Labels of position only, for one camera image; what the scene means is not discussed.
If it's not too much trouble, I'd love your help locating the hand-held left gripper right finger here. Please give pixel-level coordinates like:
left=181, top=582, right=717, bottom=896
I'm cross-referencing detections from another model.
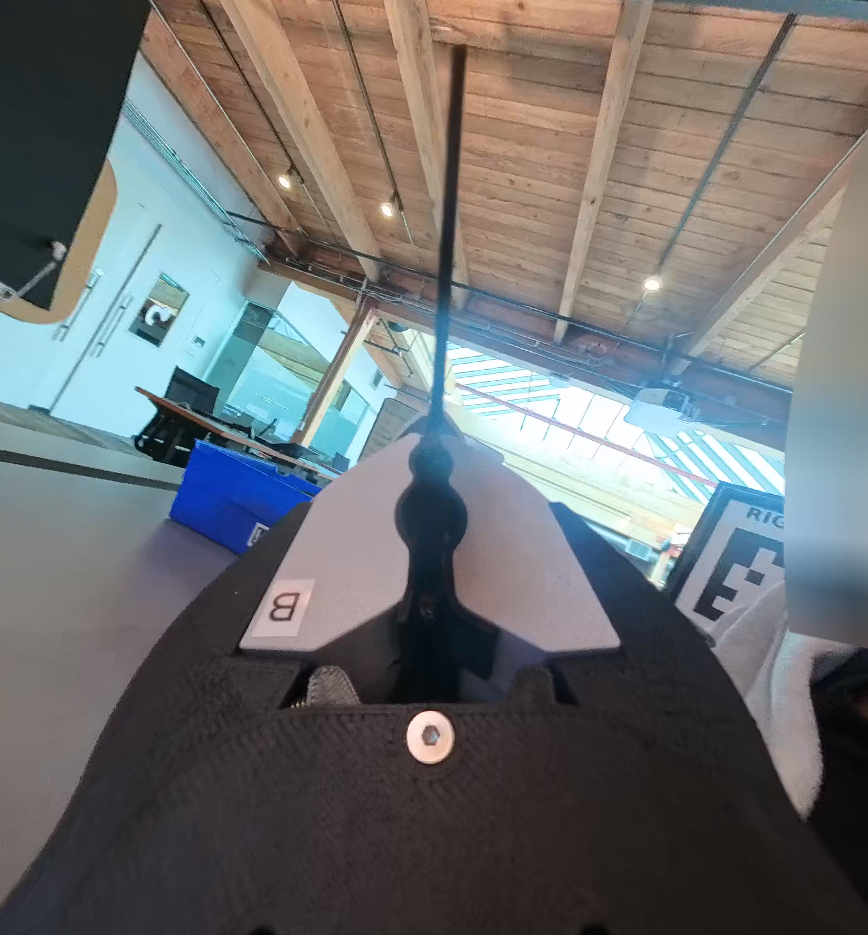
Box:
left=441, top=430, right=623, bottom=704

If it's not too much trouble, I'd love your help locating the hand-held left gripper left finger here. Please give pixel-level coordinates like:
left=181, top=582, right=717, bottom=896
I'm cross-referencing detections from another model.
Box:
left=238, top=431, right=428, bottom=704

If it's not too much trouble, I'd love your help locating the blue storage bin white label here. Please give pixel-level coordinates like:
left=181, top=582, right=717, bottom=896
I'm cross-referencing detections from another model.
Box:
left=170, top=438, right=325, bottom=555

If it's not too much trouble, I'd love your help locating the black zip tie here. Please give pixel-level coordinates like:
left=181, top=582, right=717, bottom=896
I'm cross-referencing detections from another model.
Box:
left=423, top=44, right=470, bottom=622

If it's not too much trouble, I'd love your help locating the wooden office desk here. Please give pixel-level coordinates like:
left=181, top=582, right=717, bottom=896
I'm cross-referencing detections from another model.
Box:
left=136, top=387, right=340, bottom=483

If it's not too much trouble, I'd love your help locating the grey desk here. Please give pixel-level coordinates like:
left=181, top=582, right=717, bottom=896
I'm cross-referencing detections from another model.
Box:
left=0, top=412, right=318, bottom=935

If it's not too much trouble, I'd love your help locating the glass skylight roof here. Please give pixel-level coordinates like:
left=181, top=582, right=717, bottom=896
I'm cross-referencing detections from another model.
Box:
left=445, top=343, right=789, bottom=505

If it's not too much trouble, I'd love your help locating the white ceiling projector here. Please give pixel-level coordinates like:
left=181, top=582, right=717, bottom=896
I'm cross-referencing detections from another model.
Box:
left=624, top=387, right=701, bottom=433

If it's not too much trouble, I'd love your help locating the black framed marker sign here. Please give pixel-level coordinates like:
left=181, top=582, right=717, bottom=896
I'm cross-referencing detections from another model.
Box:
left=664, top=482, right=787, bottom=645

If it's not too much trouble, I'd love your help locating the black office chair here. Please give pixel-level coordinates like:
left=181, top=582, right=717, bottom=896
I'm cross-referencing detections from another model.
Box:
left=133, top=405, right=187, bottom=463

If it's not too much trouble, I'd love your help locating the person's black shirt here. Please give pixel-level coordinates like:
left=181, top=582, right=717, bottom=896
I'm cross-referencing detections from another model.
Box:
left=807, top=646, right=868, bottom=935

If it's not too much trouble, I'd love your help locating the framed wall picture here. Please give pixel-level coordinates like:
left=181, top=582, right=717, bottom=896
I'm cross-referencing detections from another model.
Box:
left=127, top=272, right=190, bottom=348

